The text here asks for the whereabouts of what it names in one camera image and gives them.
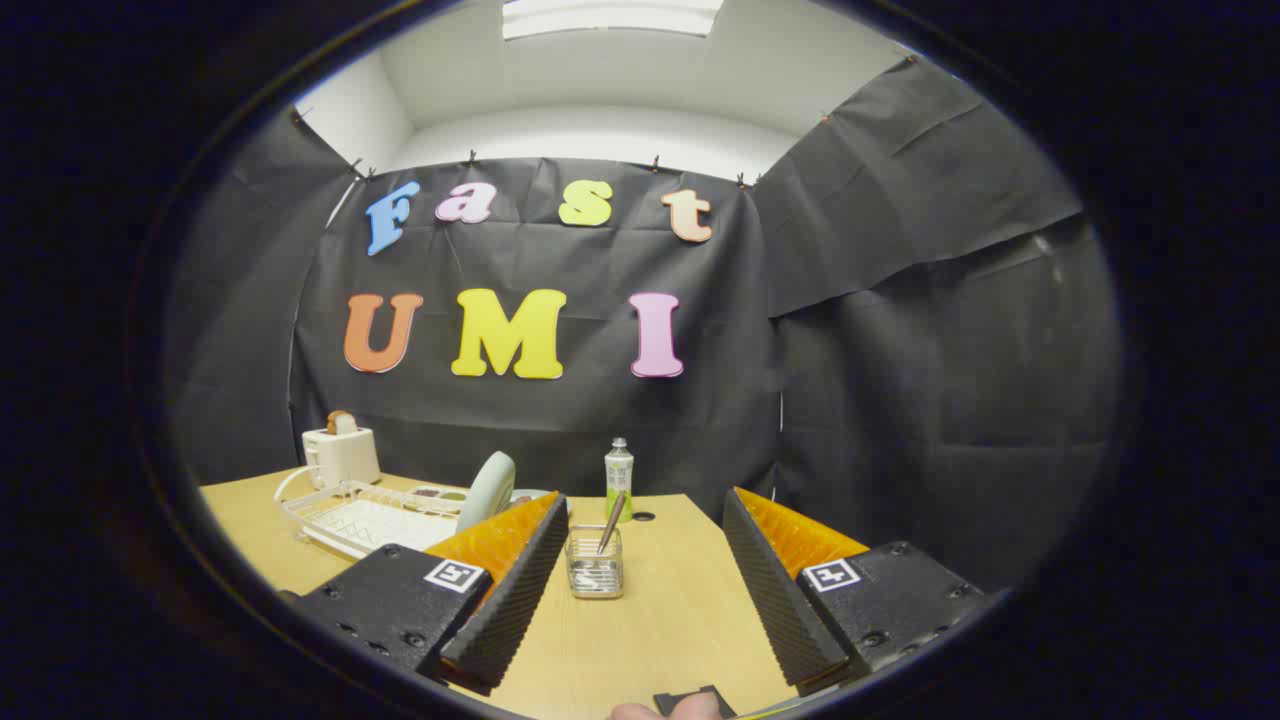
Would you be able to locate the pale green plate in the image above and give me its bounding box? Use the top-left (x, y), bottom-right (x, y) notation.
top-left (457, 451), bottom-right (517, 534)

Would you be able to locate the white wire dish rack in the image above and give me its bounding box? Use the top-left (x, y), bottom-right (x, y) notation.
top-left (275, 465), bottom-right (471, 559)

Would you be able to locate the ceiling light panel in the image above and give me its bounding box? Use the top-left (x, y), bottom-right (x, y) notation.
top-left (500, 0), bottom-right (723, 41)

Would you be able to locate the green label drink bottle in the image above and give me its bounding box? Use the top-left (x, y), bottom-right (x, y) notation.
top-left (604, 437), bottom-right (635, 523)

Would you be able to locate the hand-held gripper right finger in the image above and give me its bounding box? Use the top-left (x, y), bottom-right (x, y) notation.
top-left (722, 487), bottom-right (986, 698)

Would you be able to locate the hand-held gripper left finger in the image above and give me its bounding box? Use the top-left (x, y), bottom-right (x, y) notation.
top-left (283, 490), bottom-right (571, 698)

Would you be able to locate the wooden handle metal spoon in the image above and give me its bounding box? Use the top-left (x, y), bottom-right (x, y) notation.
top-left (580, 490), bottom-right (628, 591)

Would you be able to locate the metal wire basket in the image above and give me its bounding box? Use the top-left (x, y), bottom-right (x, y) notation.
top-left (565, 524), bottom-right (625, 600)

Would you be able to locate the white toaster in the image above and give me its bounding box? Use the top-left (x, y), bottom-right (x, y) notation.
top-left (302, 424), bottom-right (382, 491)

